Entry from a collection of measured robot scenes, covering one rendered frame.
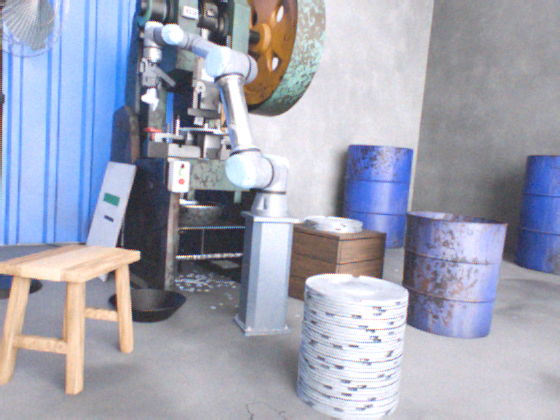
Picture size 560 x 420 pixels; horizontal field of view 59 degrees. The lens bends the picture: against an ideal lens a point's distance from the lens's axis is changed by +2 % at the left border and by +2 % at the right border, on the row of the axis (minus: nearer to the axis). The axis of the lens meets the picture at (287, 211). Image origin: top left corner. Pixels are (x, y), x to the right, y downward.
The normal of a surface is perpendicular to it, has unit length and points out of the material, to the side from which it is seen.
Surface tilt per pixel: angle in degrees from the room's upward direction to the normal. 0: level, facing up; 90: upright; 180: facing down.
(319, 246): 90
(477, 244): 92
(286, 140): 90
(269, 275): 90
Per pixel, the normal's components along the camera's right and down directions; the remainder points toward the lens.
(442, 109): -0.79, 0.00
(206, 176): 0.61, 0.12
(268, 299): 0.36, 0.11
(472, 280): 0.11, 0.14
